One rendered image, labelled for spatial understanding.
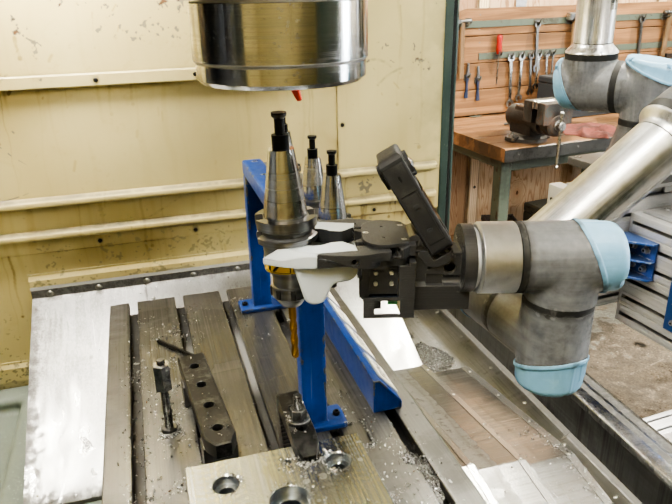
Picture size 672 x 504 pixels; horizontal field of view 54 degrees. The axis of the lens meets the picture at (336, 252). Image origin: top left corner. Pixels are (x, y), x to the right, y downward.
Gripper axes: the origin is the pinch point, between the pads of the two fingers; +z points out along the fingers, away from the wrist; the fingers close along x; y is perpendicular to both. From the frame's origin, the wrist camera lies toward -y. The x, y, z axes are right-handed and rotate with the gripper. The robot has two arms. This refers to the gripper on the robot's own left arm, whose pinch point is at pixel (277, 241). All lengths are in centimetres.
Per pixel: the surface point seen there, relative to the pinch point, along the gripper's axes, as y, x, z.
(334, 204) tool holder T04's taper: 6.1, 29.8, -6.2
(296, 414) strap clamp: 28.4, 9.5, -0.6
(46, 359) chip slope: 55, 68, 60
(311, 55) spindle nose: -19.1, -7.2, -4.1
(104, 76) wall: -5, 90, 45
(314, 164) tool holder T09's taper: 2.9, 40.9, -3.1
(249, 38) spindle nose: -20.5, -7.5, 0.8
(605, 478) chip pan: 63, 35, -57
